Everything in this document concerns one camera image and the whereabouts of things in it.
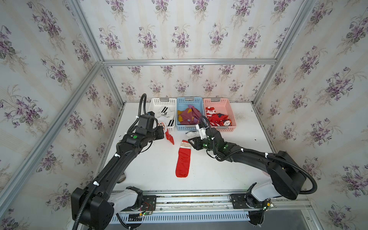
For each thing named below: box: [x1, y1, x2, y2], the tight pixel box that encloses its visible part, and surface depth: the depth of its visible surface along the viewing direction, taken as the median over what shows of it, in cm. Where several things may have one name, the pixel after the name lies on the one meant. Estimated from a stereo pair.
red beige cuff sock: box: [178, 139, 192, 152], surface depth 95 cm
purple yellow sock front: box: [177, 110, 186, 123], surface depth 109 cm
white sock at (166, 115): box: [156, 105, 175, 127], surface depth 106 cm
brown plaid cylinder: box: [116, 172, 127, 184], surface depth 80 cm
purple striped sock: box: [180, 104, 202, 125], surface depth 107 cm
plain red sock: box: [175, 147, 191, 178], surface depth 90 cm
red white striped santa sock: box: [205, 105, 217, 115], surface depth 116 cm
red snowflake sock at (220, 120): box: [207, 113, 232, 127], surface depth 106 cm
